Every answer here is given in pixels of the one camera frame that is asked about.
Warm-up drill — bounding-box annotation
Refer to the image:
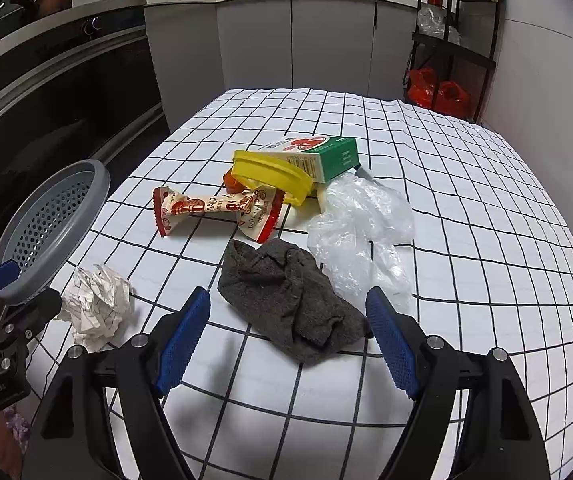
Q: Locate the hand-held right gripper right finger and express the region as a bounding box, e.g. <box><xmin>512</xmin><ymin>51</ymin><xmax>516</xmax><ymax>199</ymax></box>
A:
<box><xmin>365</xmin><ymin>286</ymin><xmax>552</xmax><ymax>480</ymax></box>

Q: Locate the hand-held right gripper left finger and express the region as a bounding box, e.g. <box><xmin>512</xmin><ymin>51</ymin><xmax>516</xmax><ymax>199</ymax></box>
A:
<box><xmin>20</xmin><ymin>286</ymin><xmax>212</xmax><ymax>480</ymax></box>

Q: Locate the white paper ball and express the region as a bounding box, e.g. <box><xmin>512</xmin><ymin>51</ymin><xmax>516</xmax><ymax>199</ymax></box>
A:
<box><xmin>56</xmin><ymin>264</ymin><xmax>134</xmax><ymax>353</ymax></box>

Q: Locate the grey perforated plastic basket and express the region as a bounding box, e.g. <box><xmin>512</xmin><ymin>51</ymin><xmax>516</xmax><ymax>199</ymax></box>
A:
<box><xmin>0</xmin><ymin>159</ymin><xmax>112</xmax><ymax>306</ymax></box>

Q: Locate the dark grey cloth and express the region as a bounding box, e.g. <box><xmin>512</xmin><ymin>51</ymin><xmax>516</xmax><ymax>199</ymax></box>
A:
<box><xmin>217</xmin><ymin>238</ymin><xmax>373</xmax><ymax>367</ymax></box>

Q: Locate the clear plastic bag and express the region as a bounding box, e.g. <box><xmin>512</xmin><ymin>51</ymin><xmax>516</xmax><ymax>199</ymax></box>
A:
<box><xmin>307</xmin><ymin>172</ymin><xmax>417</xmax><ymax>313</ymax></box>
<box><xmin>417</xmin><ymin>5</ymin><xmax>462</xmax><ymax>46</ymax></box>

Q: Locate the red and cream snack wrapper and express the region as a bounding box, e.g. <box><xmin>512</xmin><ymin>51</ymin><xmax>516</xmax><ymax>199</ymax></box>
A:
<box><xmin>153</xmin><ymin>186</ymin><xmax>286</xmax><ymax>245</ymax></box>

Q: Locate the small orange object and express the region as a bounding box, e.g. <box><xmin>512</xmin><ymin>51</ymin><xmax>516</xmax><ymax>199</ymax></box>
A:
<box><xmin>222</xmin><ymin>169</ymin><xmax>247</xmax><ymax>193</ymax></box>

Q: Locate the green and white carton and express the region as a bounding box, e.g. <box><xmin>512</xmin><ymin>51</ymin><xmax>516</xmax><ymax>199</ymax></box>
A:
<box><xmin>256</xmin><ymin>135</ymin><xmax>361</xmax><ymax>184</ymax></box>

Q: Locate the yellow plastic lid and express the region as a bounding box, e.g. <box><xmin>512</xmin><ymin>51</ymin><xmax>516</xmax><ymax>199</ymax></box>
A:
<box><xmin>230</xmin><ymin>149</ymin><xmax>313</xmax><ymax>207</ymax></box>

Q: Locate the white checked tablecloth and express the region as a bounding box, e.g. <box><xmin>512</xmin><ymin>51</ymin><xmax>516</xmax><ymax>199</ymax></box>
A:
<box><xmin>21</xmin><ymin>87</ymin><xmax>573</xmax><ymax>480</ymax></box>

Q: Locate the black kitchen appliance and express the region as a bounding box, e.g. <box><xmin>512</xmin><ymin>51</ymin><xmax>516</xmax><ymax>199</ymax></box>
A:
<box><xmin>0</xmin><ymin>5</ymin><xmax>167</xmax><ymax>261</ymax></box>

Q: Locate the red plastic bag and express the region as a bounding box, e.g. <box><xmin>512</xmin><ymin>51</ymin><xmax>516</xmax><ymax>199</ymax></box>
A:
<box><xmin>407</xmin><ymin>67</ymin><xmax>440</xmax><ymax>108</ymax></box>
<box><xmin>437</xmin><ymin>80</ymin><xmax>471</xmax><ymax>118</ymax></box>

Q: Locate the dark wok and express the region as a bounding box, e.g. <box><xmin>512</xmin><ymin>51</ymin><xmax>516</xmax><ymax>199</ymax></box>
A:
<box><xmin>9</xmin><ymin>0</ymin><xmax>74</xmax><ymax>23</ymax></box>

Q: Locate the black shelf rack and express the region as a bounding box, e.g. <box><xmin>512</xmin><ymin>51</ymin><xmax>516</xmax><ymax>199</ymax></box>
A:
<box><xmin>404</xmin><ymin>0</ymin><xmax>506</xmax><ymax>123</ymax></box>

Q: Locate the grey kitchen cabinet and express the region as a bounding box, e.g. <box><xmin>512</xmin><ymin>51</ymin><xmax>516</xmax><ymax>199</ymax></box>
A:
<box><xmin>144</xmin><ymin>0</ymin><xmax>420</xmax><ymax>133</ymax></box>

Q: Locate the clear plastic bag on rack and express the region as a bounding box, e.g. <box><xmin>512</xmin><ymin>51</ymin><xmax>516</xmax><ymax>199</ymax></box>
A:
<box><xmin>417</xmin><ymin>5</ymin><xmax>462</xmax><ymax>46</ymax></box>

